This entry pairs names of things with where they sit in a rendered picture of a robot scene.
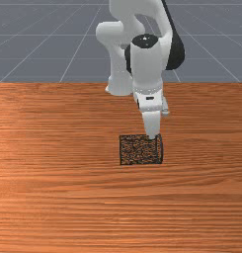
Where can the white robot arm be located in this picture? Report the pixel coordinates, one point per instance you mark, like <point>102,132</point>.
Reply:
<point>147,67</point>

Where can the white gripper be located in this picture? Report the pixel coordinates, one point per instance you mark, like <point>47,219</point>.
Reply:
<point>152,110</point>

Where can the dark mesh basket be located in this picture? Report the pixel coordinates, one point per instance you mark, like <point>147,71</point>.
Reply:
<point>137,151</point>

